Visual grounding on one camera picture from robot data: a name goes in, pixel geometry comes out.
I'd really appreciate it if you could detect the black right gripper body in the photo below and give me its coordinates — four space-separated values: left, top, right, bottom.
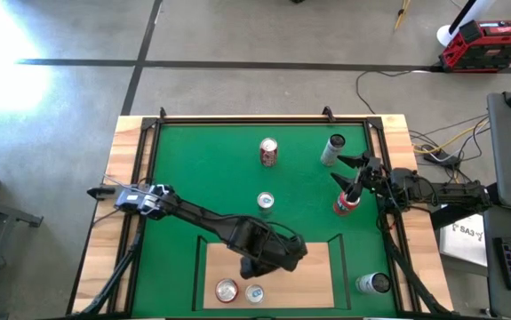
360 153 385 193

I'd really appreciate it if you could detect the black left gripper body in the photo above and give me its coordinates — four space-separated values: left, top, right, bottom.
239 255 279 281

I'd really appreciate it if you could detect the red soda can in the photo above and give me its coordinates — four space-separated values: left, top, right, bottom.
214 277 240 305
332 188 362 218
259 136 280 168

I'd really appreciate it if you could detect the blue slim energy drink can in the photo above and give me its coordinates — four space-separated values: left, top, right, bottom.
256 190 276 215
244 284 266 306

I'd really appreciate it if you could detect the white can with black lid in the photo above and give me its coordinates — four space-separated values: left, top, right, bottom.
319 132 347 168
355 271 393 296

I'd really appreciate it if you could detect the wooden board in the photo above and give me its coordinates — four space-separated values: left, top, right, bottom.
191 233 353 312

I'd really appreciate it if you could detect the black power strip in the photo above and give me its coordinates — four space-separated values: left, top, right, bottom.
421 144 463 166

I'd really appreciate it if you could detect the green table mat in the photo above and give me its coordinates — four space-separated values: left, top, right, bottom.
131 123 399 318

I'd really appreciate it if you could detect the white printed paper sheet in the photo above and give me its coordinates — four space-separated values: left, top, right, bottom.
438 212 490 268

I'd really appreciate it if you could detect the thin yellow stick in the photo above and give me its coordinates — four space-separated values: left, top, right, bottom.
393 0 412 31

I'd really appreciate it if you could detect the white floor stand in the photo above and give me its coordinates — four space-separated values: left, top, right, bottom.
435 0 499 47

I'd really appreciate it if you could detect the red and black toolbox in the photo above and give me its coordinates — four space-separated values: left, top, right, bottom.
438 17 511 75

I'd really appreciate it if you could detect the dark grey desk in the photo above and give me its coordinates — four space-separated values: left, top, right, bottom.
481 204 511 320

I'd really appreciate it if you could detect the grey side table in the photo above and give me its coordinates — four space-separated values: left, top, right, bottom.
0 190 45 320

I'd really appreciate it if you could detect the black floor cable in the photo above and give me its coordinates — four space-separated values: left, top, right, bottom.
355 69 443 116

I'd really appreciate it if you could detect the yellow floor cable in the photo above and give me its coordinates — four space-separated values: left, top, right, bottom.
413 117 491 156

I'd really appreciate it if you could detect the black diagonal frame strut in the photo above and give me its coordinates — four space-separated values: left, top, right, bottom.
379 217 454 317
70 217 146 317

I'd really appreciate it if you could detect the black table frame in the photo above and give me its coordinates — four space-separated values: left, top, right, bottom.
139 115 394 317

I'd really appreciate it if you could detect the black side bracket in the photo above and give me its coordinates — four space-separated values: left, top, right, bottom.
86 185 118 201

